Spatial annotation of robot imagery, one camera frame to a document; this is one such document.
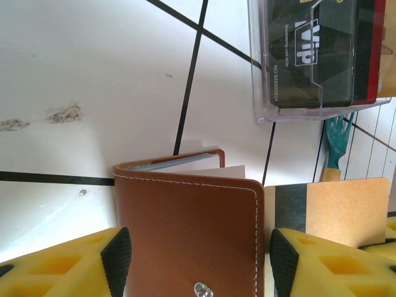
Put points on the red card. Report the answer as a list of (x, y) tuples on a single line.
[(369, 62)]

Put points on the gold card with black stripe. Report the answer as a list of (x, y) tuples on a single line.
[(340, 210)]

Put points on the brown leather card holder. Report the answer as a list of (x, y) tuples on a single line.
[(185, 222)]

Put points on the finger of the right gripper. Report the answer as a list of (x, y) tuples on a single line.
[(383, 250), (391, 229)]

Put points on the clear acrylic card box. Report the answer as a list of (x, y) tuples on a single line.
[(258, 77)]

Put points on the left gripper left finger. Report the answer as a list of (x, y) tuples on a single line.
[(62, 272)]

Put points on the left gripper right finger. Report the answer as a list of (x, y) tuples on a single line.
[(334, 278)]

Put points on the black VIP card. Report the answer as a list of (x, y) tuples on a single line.
[(309, 46)]

